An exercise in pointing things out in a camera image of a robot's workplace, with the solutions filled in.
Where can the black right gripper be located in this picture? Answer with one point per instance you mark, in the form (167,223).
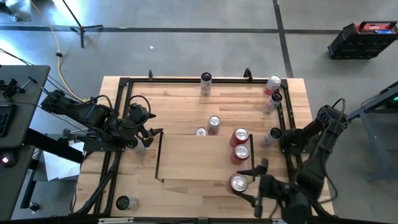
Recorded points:
(273,191)

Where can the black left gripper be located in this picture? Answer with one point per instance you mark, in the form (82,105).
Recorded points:
(138,121)

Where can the red cola can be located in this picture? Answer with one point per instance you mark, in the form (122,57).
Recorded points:
(241,152)
(238,183)
(240,135)

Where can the silver can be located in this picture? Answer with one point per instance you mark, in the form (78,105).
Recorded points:
(214,123)

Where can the pink and white soda can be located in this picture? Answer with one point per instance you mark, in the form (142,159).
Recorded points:
(201,131)
(273,83)

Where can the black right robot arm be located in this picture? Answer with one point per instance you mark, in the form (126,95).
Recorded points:
(314,177)

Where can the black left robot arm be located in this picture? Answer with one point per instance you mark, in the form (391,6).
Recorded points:
(90,115)

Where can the wooden shelf with black legs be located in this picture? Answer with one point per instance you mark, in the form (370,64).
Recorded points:
(199,158)

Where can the white slim can blue palm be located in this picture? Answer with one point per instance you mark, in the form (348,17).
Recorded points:
(272,137)
(138,147)

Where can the white slim can green palm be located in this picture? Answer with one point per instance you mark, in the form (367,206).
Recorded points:
(273,102)
(206,84)

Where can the white slim energy can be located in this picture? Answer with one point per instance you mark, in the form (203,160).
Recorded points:
(127,203)

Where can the white paper sheet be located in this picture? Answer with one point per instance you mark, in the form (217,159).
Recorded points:
(59,165)

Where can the black light stand tripod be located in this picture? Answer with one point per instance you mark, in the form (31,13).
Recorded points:
(81,31)

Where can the black desk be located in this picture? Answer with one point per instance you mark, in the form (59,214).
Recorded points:
(28,102)
(14,186)

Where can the black caster wheel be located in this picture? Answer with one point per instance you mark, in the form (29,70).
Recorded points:
(34,207)

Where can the black keyboard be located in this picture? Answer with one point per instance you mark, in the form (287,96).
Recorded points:
(5,119)

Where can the black computer mouse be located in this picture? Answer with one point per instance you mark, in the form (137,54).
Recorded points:
(7,160)

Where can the black device green light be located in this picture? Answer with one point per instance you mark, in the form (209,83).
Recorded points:
(393,101)

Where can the black and red toolbox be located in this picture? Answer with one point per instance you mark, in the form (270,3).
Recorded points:
(354,46)

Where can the silver mounting bracket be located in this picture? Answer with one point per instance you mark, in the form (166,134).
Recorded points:
(275,221)
(115,220)

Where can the black frame clamp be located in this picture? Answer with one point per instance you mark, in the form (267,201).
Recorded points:
(247,74)
(150,74)

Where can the black metal table frame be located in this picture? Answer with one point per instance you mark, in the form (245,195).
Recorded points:
(186,80)

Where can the black overhead rig frame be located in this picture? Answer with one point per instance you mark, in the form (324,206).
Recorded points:
(107,183)

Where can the grey desk frame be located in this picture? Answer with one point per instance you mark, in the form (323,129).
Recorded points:
(371,106)

